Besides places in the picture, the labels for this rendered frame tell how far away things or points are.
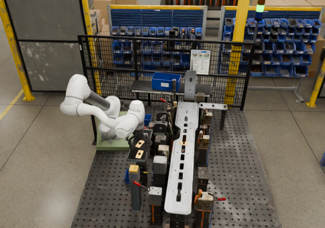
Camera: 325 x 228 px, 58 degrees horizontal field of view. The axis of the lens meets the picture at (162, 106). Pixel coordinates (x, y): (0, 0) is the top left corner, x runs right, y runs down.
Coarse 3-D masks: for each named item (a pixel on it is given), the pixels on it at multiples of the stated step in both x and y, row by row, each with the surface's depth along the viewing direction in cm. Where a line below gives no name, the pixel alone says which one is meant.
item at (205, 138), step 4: (204, 136) 258; (208, 136) 258; (200, 140) 257; (204, 140) 256; (208, 140) 256; (200, 144) 260; (204, 144) 260; (208, 144) 259; (200, 148) 262; (204, 148) 262; (208, 148) 263; (200, 152) 265; (204, 152) 265; (200, 156) 268; (204, 156) 267; (200, 160) 270; (204, 160) 270; (196, 164) 277; (200, 164) 273; (204, 164) 273
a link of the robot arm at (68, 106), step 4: (68, 96) 219; (64, 100) 221; (68, 100) 218; (72, 100) 218; (76, 100) 219; (80, 100) 221; (64, 104) 220; (68, 104) 218; (72, 104) 217; (76, 104) 217; (60, 108) 222; (64, 108) 219; (68, 108) 217; (72, 108) 216; (64, 112) 220; (68, 112) 218; (72, 112) 216; (76, 112) 215
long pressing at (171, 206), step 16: (192, 112) 296; (192, 128) 274; (176, 144) 255; (192, 144) 255; (176, 160) 239; (192, 160) 240; (176, 176) 225; (192, 176) 226; (176, 192) 213; (176, 208) 202
